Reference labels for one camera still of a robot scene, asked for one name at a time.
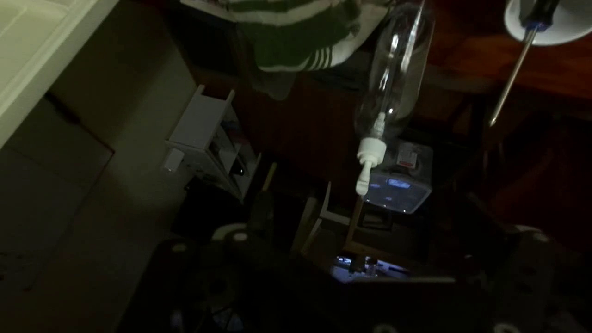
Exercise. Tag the white shelf organizer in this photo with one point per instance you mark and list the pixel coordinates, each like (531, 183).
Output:
(201, 125)

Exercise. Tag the green white striped cloth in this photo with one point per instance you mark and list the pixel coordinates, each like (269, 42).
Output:
(296, 32)

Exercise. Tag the grey device with screen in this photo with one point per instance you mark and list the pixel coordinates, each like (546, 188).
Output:
(407, 185)

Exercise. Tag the wooden frame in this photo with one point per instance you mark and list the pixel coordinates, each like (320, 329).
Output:
(319, 217)

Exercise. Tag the white cabinet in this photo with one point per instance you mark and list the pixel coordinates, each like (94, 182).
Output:
(32, 51)

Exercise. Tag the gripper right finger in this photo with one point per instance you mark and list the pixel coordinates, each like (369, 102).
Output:
(532, 286)

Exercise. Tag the clear pump bottle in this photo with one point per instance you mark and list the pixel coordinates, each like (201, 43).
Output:
(393, 78)

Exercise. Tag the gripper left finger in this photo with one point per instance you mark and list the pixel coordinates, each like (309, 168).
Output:
(222, 282)

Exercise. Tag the white colander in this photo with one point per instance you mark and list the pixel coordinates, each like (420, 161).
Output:
(569, 27)

